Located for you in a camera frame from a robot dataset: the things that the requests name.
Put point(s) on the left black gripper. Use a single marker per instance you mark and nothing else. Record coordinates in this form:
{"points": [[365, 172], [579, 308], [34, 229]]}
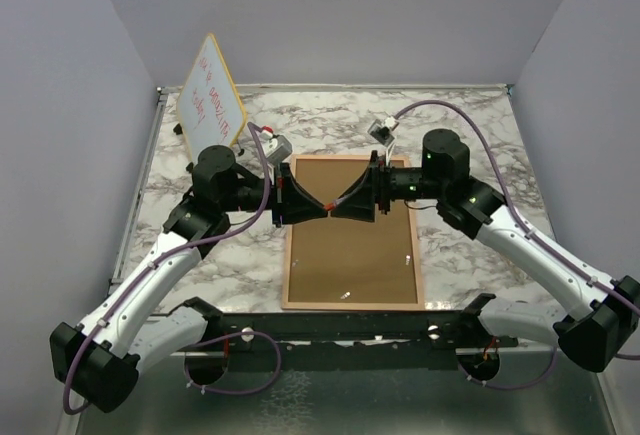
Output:
{"points": [[290, 201]]}

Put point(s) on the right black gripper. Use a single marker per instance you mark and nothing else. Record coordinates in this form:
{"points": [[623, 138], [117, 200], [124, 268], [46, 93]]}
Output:
{"points": [[359, 200]]}

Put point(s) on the blue red screwdriver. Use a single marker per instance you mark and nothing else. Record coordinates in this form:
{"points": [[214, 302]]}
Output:
{"points": [[333, 205]]}

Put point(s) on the pink picture frame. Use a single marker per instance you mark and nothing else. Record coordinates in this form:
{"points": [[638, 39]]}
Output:
{"points": [[378, 263]]}

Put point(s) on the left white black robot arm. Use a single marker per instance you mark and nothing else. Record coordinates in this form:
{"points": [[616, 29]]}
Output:
{"points": [[94, 358]]}

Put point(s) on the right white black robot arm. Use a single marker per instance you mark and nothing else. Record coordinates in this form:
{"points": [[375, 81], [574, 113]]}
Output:
{"points": [[596, 314]]}

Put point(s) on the small yellow-framed whiteboard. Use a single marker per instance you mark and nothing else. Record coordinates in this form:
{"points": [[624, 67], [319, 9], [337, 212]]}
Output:
{"points": [[209, 107]]}

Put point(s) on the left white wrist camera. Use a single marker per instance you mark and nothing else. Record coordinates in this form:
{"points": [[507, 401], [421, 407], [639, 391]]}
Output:
{"points": [[278, 149]]}

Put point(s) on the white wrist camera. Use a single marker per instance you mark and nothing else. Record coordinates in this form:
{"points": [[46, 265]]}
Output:
{"points": [[278, 149], [383, 132]]}

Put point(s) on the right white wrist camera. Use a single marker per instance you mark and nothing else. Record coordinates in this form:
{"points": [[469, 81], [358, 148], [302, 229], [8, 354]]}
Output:
{"points": [[383, 132]]}

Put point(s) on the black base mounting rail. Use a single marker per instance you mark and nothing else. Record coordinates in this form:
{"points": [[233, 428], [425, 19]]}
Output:
{"points": [[356, 340]]}

